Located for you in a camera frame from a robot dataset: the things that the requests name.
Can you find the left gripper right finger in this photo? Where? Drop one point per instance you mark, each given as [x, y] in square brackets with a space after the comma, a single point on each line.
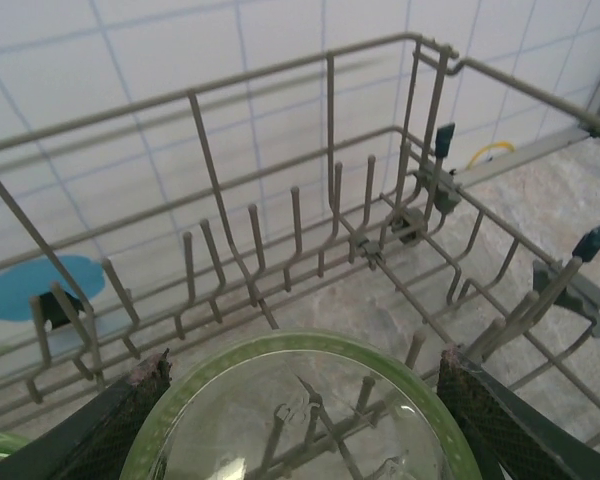
[505, 430]

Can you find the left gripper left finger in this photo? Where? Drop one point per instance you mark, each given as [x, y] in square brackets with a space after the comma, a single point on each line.
[105, 430]

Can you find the green translucent plastic cup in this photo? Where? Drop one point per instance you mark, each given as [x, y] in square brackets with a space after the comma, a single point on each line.
[290, 430]

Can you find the aluminium frame rail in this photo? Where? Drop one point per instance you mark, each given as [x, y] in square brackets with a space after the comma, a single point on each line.
[530, 152]

